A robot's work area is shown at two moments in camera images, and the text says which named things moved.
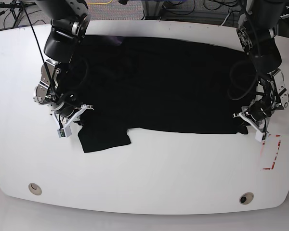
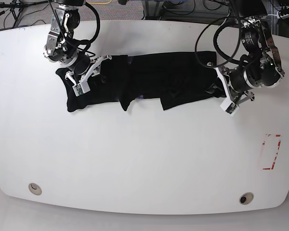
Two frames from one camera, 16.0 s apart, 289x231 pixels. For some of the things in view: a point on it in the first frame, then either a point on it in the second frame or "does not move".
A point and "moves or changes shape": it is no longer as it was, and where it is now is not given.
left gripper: (65, 113) to (84, 69)
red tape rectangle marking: (272, 165) does not move
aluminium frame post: (151, 9) does not move
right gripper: (256, 114) to (236, 83)
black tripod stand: (16, 6) does not move
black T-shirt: (119, 82) moves or changes shape
